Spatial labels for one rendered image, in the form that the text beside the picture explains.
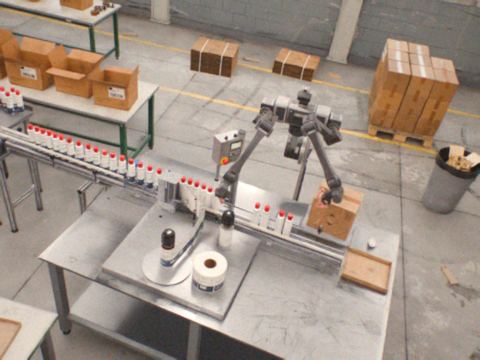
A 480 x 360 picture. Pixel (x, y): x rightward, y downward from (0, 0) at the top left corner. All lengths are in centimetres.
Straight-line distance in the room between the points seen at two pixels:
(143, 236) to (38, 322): 79
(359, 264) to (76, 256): 184
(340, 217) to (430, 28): 543
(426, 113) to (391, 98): 47
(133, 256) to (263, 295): 85
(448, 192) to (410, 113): 143
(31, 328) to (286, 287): 147
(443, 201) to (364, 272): 226
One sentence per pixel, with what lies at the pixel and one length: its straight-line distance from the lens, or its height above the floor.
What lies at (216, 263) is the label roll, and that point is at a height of 102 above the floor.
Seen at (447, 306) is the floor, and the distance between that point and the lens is 456.
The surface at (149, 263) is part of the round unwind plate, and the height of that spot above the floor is 89.
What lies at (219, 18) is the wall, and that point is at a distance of 860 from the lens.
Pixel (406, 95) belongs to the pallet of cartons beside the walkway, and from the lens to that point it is 620.
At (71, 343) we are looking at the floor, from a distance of 376.
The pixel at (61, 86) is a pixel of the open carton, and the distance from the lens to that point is 489.
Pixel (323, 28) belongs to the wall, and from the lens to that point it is 829.
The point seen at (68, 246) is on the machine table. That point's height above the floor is 83.
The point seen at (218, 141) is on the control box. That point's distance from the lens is 300.
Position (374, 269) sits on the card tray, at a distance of 332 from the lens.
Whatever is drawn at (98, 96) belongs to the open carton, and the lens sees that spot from 464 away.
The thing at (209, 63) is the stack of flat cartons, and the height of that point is 16.
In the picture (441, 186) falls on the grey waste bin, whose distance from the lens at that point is 526.
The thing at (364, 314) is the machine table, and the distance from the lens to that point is 305.
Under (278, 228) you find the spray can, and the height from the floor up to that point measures 95.
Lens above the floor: 313
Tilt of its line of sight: 38 degrees down
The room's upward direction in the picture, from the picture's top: 9 degrees clockwise
